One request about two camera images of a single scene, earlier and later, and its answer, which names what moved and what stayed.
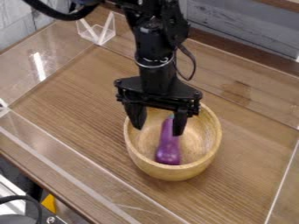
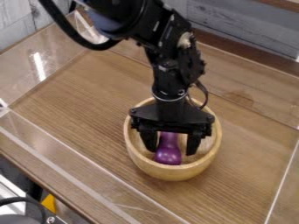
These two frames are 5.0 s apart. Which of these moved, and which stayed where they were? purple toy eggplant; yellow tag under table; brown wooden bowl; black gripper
Moved: black gripper
Stayed: purple toy eggplant; yellow tag under table; brown wooden bowl
